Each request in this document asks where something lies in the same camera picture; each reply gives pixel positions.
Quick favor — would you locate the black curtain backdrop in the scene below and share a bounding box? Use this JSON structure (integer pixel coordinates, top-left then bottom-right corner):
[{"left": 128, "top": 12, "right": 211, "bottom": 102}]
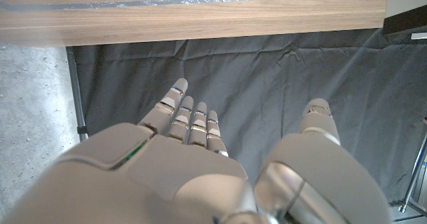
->
[{"left": 66, "top": 27, "right": 427, "bottom": 205}]

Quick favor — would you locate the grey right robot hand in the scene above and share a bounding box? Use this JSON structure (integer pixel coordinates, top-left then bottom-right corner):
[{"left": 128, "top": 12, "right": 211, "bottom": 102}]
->
[{"left": 0, "top": 77, "right": 393, "bottom": 224}]

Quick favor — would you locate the chrome stand pole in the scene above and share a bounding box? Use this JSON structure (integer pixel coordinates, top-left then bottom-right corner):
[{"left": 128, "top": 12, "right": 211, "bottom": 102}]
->
[{"left": 398, "top": 139, "right": 427, "bottom": 215}]

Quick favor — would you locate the black curtain stand pole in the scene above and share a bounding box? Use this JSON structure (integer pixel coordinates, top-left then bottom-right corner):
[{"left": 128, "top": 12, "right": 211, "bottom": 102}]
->
[{"left": 65, "top": 46, "right": 89, "bottom": 142}]

